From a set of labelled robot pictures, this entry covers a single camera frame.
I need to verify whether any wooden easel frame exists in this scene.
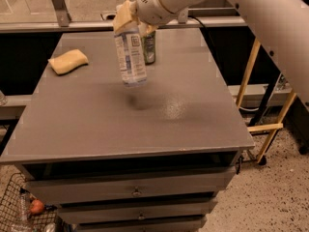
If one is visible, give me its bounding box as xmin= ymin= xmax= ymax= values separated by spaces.
xmin=236 ymin=39 xmax=296 ymax=165

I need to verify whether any yellow sponge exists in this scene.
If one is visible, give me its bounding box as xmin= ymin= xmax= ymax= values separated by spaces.
xmin=48 ymin=49 xmax=89 ymax=75

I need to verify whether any grey drawer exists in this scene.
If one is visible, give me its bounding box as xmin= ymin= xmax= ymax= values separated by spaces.
xmin=27 ymin=167 xmax=235 ymax=205
xmin=77 ymin=216 xmax=206 ymax=232
xmin=59 ymin=195 xmax=217 ymax=224

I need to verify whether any top grey drawer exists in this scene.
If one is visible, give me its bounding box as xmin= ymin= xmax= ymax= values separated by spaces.
xmin=27 ymin=167 xmax=235 ymax=205

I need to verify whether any middle grey drawer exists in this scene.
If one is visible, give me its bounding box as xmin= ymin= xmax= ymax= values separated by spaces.
xmin=59 ymin=195 xmax=217 ymax=224

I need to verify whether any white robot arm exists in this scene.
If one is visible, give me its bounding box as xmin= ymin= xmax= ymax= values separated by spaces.
xmin=113 ymin=0 xmax=309 ymax=105

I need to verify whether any red apple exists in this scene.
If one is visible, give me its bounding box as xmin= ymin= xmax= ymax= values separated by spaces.
xmin=30 ymin=199 xmax=44 ymax=215

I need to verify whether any grey drawer cabinet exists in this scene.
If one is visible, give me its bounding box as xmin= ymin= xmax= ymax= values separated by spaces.
xmin=0 ymin=27 xmax=256 ymax=232

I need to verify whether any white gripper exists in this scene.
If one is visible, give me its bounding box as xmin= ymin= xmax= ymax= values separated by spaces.
xmin=113 ymin=0 xmax=204 ymax=36

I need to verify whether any bottom grey drawer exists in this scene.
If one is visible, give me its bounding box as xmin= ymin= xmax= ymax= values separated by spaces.
xmin=77 ymin=216 xmax=206 ymax=232

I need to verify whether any green soda can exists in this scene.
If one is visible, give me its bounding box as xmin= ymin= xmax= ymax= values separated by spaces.
xmin=142 ymin=32 xmax=155 ymax=65

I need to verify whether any clear bottle in basket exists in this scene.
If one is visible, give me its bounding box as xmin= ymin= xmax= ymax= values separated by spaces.
xmin=18 ymin=190 xmax=31 ymax=226

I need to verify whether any blue label plastic water bottle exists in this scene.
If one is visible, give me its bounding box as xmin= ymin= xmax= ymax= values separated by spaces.
xmin=114 ymin=21 xmax=147 ymax=87

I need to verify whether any metal railing frame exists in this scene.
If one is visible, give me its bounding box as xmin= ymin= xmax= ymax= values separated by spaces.
xmin=0 ymin=0 xmax=252 ymax=34

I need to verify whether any black wire basket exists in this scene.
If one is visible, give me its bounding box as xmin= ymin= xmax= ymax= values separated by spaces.
xmin=0 ymin=173 xmax=64 ymax=232

